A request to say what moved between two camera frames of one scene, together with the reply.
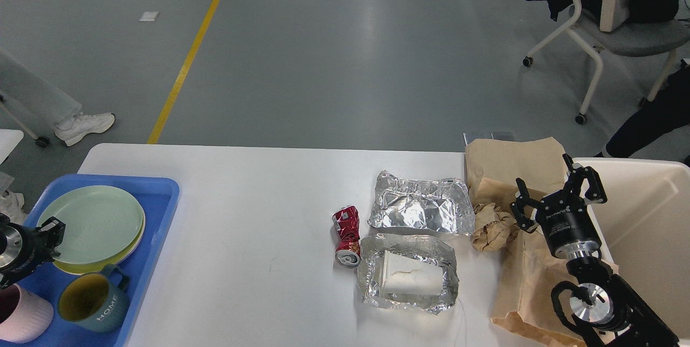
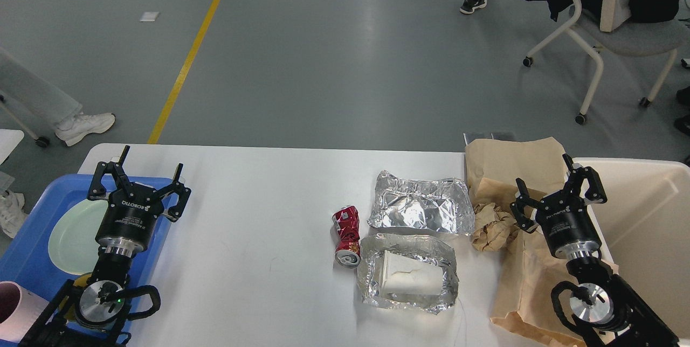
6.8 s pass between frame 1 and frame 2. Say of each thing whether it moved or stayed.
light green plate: moved
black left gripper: moved
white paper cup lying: stayed
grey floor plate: stayed
